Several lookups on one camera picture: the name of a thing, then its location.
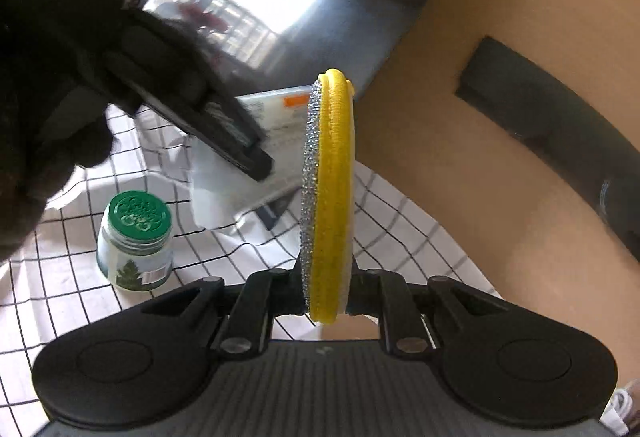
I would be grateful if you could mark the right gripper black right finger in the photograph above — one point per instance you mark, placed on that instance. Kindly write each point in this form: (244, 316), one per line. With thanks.
(385, 296)

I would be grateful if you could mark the black wall power strip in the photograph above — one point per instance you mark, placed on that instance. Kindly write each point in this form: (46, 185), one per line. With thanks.
(563, 130)

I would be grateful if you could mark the white plug with cable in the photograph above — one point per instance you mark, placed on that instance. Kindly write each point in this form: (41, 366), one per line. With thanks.
(621, 414)

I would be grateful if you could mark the white black-checked tablecloth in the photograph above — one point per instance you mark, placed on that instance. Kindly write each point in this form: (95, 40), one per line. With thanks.
(52, 284)

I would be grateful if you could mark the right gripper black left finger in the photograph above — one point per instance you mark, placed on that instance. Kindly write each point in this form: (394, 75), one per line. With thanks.
(248, 311)

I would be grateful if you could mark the green-lidded glass jar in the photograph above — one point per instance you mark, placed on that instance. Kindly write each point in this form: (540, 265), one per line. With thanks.
(134, 250)

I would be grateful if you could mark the round yellow scrubbing sponge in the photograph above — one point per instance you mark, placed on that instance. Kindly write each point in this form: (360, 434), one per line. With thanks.
(327, 212)

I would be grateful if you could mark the left hand in dark glove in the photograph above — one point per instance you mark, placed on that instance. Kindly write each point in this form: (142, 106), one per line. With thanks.
(52, 120)

